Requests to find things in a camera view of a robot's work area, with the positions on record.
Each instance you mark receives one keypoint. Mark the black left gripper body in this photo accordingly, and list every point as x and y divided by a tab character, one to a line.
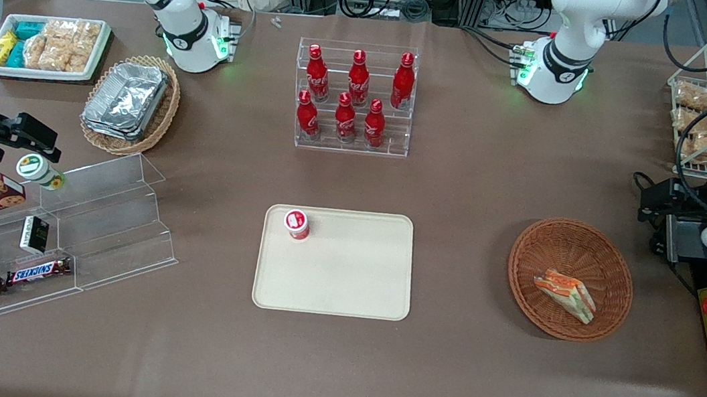
689	200

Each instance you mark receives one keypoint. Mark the triangle sandwich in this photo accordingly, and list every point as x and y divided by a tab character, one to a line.
568	293

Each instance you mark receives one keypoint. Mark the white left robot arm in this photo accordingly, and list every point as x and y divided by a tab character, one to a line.
563	56

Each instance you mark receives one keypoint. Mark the white rectangular snack tray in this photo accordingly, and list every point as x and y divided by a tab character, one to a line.
45	74

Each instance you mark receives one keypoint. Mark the round brown wicker basket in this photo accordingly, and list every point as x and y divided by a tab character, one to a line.
549	249

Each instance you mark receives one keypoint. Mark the oval wicker basket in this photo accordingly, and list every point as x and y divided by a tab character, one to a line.
165	115

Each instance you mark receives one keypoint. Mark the beige plastic tray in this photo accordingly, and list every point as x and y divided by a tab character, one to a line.
344	271

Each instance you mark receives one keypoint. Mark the green white lidded cup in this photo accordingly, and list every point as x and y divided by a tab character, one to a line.
36	170

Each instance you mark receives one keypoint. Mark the teal snack pack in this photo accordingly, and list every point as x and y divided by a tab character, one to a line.
16	54
29	29

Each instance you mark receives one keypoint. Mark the small black box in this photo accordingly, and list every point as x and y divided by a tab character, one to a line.
34	235

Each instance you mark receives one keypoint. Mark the clear rice cracker pack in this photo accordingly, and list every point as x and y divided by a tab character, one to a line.
84	45
35	51
57	47

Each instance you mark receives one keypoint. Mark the yellow snack pack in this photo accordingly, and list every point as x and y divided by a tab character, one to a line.
4	48

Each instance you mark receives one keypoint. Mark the stacked aluminium foil trays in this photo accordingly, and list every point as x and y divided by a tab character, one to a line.
126	100

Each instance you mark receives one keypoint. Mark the clear acrylic stepped shelf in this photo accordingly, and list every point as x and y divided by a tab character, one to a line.
114	223

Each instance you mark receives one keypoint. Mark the small clear plastic piece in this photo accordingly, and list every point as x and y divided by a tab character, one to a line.
275	22

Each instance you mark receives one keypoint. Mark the red white yogurt cup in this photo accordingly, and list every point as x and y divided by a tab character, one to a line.
298	224

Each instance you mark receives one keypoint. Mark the red cola bottle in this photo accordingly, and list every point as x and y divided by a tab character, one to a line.
318	76
403	83
345	120
358	81
374	127
307	119

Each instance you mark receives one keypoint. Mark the clear acrylic bottle rack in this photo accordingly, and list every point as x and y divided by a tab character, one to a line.
395	129

